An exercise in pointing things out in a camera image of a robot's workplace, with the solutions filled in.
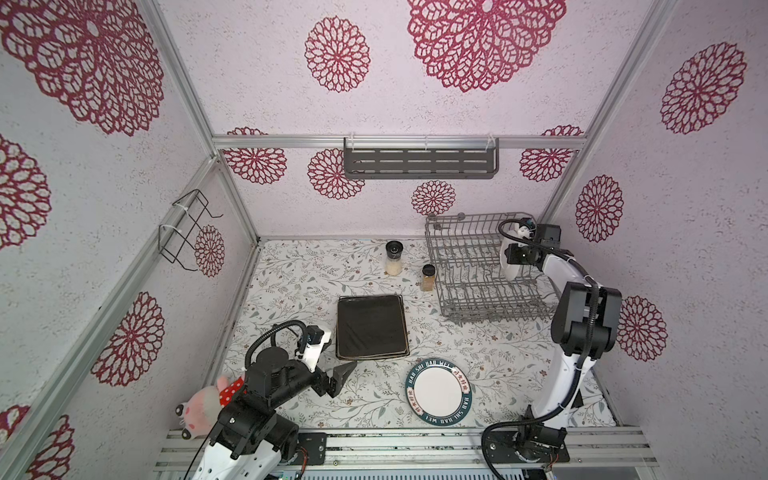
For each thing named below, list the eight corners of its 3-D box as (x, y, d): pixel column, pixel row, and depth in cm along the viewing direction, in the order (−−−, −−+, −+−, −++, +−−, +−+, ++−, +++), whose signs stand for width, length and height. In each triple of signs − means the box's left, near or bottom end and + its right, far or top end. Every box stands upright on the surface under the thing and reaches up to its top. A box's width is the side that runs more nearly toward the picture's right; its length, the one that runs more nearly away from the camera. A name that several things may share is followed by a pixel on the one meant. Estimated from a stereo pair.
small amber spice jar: (421, 292, 106) (424, 275, 98) (420, 281, 109) (423, 264, 102) (432, 292, 106) (435, 275, 98) (430, 281, 109) (434, 264, 101)
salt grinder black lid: (385, 276, 111) (385, 253, 101) (385, 263, 115) (385, 240, 105) (402, 276, 111) (403, 253, 101) (401, 263, 115) (403, 240, 105)
